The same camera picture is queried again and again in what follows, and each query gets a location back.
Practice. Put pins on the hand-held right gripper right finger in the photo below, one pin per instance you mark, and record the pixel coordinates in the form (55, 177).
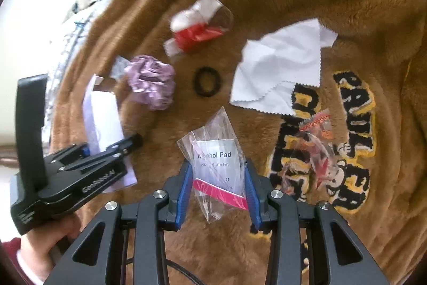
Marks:
(252, 201)

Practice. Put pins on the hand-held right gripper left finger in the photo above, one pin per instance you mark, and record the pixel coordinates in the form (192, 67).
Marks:
(185, 195)

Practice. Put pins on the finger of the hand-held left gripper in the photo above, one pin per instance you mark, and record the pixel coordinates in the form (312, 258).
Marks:
(126, 143)
(71, 153)

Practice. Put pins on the purple cardboard box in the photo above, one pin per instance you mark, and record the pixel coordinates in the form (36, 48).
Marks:
(103, 118)

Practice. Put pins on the clear plastic bag pink strip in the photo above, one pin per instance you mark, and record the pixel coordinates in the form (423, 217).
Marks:
(213, 154)

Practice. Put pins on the white cloth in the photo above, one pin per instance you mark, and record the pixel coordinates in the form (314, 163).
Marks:
(277, 64)

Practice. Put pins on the person's left forearm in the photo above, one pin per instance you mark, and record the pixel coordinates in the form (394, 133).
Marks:
(10, 248)

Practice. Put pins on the person's left hand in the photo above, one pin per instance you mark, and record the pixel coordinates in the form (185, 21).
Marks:
(40, 241)

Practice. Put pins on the purple scrunchie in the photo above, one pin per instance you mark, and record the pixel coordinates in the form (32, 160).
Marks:
(150, 81)

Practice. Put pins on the blue white small packet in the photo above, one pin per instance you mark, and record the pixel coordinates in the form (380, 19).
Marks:
(120, 66)

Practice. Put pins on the clear red printed wrapper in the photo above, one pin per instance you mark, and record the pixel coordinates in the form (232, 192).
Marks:
(313, 138)

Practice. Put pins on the red and white wrapper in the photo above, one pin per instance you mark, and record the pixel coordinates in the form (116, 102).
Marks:
(193, 34)

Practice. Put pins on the brown fleece blanket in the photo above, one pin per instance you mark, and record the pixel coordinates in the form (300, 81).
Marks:
(367, 21)

